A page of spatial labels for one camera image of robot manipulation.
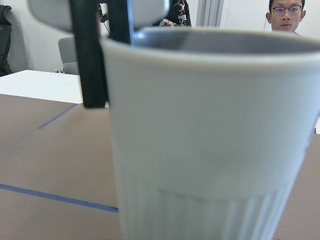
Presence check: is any grey office chair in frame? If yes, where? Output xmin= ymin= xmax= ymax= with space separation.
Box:
xmin=58 ymin=36 xmax=80 ymax=75

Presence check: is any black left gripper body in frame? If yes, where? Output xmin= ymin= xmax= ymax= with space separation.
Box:
xmin=27 ymin=0 xmax=171 ymax=32

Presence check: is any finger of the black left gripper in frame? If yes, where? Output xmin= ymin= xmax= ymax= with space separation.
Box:
xmin=69 ymin=0 xmax=108 ymax=109
xmin=108 ymin=0 xmax=134 ymax=45

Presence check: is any white ribbed mug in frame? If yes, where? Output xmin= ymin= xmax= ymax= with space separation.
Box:
xmin=101 ymin=27 xmax=320 ymax=240

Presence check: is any person in black shirt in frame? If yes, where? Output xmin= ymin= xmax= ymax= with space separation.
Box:
xmin=265 ymin=0 xmax=306 ymax=35

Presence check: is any black office chair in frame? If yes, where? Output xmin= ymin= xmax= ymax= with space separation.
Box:
xmin=0 ymin=5 xmax=13 ymax=77

